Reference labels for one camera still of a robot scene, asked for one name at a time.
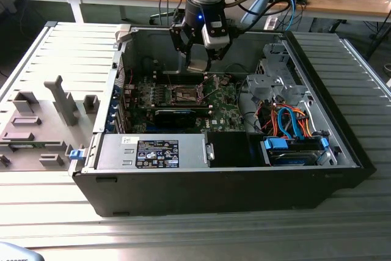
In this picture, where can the RAM stick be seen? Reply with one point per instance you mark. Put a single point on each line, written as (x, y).
(27, 145)

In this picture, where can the CPU socket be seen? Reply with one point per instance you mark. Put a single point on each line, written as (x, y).
(186, 94)

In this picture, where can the pale grey device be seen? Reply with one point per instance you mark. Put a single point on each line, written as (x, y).
(15, 253)

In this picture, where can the grey parts rack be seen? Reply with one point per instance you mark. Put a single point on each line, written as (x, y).
(49, 134)

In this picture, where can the silver CPU green edge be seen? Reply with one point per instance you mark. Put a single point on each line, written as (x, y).
(197, 66)

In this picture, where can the beige case latch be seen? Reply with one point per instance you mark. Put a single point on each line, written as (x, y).
(123, 33)

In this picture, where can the black graphics card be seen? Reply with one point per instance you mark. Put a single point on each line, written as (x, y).
(174, 119)

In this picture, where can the green motherboard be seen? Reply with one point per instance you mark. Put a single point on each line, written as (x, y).
(227, 111)

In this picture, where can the blue disk carrier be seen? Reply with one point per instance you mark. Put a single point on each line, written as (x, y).
(76, 154)

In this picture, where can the perforated metal drive cage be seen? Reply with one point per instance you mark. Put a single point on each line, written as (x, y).
(275, 56)

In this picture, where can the small white device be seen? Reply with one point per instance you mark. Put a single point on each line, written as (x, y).
(271, 23)

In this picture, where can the grey power supply unit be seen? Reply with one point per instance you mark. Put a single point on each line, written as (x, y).
(116, 151)

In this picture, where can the hard disk in blue carrier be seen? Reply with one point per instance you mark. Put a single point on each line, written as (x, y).
(293, 159)

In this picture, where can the black PC case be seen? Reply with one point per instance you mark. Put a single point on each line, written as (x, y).
(214, 190)

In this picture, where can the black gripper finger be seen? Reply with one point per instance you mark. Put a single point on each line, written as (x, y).
(181, 39)
(227, 50)

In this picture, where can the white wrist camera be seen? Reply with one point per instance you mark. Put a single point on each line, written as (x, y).
(215, 39)

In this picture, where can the black plastic shroud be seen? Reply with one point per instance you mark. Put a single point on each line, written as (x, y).
(229, 148)

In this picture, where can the RAM slot white clips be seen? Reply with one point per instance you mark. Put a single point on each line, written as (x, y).
(175, 74)
(175, 79)

